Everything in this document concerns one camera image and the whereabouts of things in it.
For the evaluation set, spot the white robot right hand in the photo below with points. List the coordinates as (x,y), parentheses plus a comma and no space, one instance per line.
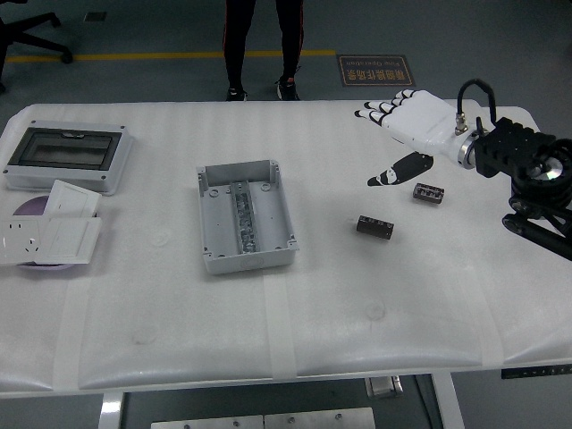
(424,120)

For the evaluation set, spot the dark cylindrical battery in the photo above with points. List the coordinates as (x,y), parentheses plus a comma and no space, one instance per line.
(375,227)

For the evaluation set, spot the open grey plastic box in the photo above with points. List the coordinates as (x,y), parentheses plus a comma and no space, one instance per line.
(268,214)

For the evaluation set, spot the brown floor sign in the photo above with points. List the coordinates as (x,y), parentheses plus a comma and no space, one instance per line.
(380,71)

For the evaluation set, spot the person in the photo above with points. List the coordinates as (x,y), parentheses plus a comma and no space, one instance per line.
(234,44)

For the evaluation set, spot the white tape strip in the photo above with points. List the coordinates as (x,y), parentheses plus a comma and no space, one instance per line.
(69,335)
(280,330)

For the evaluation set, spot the black table control panel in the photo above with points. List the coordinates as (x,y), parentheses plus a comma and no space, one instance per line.
(536,371)

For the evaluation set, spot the white table leg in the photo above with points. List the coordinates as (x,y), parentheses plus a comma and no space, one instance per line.
(447,402)
(111,411)

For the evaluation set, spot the yellow floor tape line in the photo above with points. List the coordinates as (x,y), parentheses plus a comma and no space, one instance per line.
(134,56)

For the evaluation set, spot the white foam mat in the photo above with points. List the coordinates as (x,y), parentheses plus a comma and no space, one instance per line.
(156,313)

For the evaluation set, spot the grey floor vent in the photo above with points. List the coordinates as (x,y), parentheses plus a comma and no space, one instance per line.
(95,16)

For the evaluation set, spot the black office chair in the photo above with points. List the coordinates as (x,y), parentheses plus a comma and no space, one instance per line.
(40,42)

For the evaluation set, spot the purple round plate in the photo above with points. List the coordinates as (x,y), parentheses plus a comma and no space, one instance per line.
(31,206)

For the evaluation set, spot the metal mounting rail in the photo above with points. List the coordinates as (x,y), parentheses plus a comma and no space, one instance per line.
(243,214)

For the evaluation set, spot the silver metal bracket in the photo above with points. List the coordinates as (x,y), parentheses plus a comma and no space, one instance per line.
(384,387)

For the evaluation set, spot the grey metal base plate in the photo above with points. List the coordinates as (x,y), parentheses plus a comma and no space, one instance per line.
(319,419)
(205,423)

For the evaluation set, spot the small white switch panel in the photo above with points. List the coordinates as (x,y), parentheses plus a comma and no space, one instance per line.
(71,199)

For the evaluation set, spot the grey enclosure with dark window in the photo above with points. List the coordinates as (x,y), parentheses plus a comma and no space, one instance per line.
(67,176)

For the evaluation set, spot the large white switch panel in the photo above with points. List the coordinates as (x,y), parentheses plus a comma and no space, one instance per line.
(67,239)

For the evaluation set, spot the white wall socket panel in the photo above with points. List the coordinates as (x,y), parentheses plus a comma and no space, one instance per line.
(18,241)

